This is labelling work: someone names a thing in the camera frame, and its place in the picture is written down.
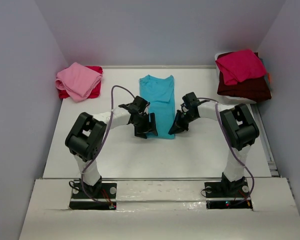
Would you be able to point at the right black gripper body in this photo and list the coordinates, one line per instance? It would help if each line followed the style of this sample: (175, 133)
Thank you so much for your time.
(184, 121)

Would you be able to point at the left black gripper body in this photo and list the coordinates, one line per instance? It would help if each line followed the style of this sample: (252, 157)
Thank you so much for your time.
(145, 124)

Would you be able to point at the turquoise t shirt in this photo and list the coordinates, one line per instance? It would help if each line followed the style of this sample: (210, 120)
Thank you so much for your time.
(160, 93)

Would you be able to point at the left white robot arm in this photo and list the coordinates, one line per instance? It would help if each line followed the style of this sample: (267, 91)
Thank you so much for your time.
(89, 133)

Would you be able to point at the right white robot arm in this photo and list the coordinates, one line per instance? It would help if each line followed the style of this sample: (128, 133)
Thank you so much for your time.
(239, 130)

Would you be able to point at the white perforated basket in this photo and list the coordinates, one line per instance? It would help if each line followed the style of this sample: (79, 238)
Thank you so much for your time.
(236, 100)

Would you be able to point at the magenta t shirt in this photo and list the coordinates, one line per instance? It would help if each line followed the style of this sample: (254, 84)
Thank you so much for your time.
(239, 66)

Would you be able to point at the dark red t shirt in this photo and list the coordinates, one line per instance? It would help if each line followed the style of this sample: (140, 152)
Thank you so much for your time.
(250, 88)

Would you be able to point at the pink folded t shirt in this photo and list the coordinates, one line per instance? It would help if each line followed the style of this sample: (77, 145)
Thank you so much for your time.
(76, 81)

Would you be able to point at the red folded t shirt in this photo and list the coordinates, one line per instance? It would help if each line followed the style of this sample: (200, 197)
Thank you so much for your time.
(93, 87)

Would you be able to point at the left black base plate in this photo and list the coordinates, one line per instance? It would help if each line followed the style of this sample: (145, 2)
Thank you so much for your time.
(105, 198)

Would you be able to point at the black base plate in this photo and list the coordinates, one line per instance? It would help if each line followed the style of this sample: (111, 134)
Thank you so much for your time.
(221, 197)
(105, 198)

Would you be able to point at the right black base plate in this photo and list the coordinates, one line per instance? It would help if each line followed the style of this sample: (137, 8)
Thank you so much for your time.
(221, 197)

